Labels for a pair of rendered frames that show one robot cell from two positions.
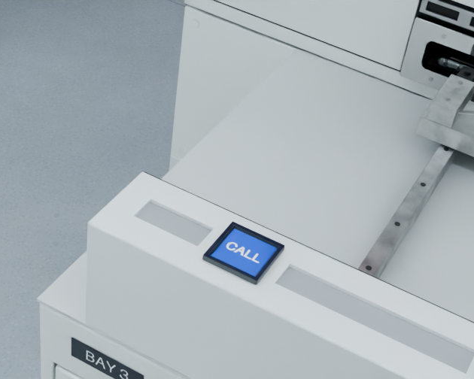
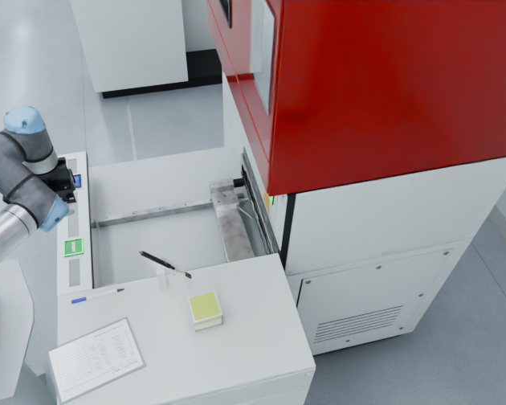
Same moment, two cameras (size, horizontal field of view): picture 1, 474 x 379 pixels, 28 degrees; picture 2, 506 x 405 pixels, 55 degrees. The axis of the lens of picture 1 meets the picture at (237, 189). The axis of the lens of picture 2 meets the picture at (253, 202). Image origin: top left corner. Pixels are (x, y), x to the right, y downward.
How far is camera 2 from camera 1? 140 cm
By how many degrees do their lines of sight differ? 37
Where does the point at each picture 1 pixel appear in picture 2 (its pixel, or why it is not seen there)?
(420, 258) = (161, 223)
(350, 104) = (218, 172)
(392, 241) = (150, 211)
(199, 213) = (79, 168)
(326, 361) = not seen: hidden behind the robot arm
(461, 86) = (226, 182)
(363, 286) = (82, 206)
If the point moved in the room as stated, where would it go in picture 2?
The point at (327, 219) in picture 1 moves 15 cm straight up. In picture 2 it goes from (155, 198) to (149, 168)
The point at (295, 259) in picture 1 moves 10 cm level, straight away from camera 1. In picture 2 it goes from (80, 190) to (110, 179)
